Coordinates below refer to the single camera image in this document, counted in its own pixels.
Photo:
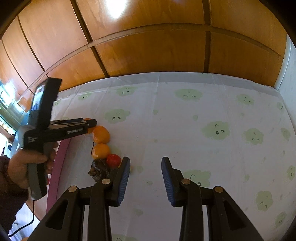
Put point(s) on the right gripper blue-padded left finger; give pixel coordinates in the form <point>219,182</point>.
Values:
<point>64,221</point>

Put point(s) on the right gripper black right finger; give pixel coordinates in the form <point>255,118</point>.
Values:
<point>202,207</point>

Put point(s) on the dark brown wrinkled fruit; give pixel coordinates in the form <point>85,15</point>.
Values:
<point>99,170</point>

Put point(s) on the small orange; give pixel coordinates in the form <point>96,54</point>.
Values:
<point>100,151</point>

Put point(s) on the dark sleeve forearm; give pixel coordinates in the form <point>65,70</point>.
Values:
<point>12,197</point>

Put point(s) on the person's left hand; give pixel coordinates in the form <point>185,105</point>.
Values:
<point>17,168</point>

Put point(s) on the wooden glass door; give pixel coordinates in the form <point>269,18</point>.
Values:
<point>12,114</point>

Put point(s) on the black phone on gripper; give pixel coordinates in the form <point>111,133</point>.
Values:
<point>45,95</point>

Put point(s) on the pink-rimmed white tray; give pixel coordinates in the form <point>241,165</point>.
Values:
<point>55,176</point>

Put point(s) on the white tablecloth with green clouds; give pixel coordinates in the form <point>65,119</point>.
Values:
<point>218,130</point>

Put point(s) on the wooden panel cabinet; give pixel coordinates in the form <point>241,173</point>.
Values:
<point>82,41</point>

